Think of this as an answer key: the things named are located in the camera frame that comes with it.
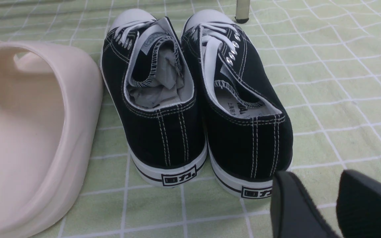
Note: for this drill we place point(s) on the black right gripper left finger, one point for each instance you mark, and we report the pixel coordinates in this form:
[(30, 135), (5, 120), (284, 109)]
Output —
[(293, 212)]

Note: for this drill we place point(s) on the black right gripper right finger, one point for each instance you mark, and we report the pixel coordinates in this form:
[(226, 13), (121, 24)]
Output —
[(359, 205)]

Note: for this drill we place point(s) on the steel shoe rack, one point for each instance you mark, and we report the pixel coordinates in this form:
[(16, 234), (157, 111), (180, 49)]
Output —
[(242, 11)]

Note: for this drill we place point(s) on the black canvas sneaker right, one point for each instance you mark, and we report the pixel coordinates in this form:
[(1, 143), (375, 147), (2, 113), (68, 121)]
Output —
[(248, 130)]

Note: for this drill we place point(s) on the black canvas sneaker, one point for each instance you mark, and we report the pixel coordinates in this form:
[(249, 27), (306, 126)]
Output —
[(248, 130), (155, 96)]

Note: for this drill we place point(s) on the green checked tablecloth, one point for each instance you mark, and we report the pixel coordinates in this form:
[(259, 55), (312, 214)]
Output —
[(323, 58)]

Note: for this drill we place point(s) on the black canvas sneaker left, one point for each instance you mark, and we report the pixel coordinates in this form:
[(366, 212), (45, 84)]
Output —
[(155, 96)]

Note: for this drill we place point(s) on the cream slide slipper right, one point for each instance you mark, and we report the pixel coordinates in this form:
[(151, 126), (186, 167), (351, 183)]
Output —
[(50, 100)]

